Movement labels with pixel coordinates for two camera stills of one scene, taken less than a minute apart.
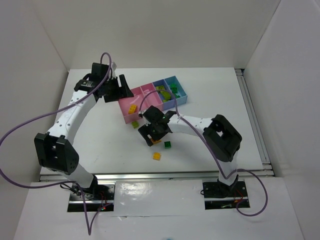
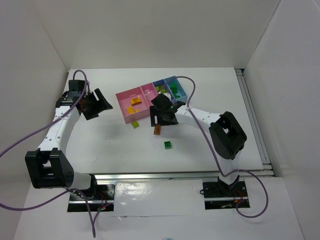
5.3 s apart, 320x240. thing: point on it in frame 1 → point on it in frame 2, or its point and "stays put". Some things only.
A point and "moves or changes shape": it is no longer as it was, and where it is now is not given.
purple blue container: x=165 y=94 stays put
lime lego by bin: x=135 y=124 stays put
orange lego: x=133 y=109 moves or changes shape
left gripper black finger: x=126 y=92 → x=104 y=104
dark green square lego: x=167 y=144 stays put
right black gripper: x=146 y=132 → x=161 y=114
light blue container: x=177 y=89 stays put
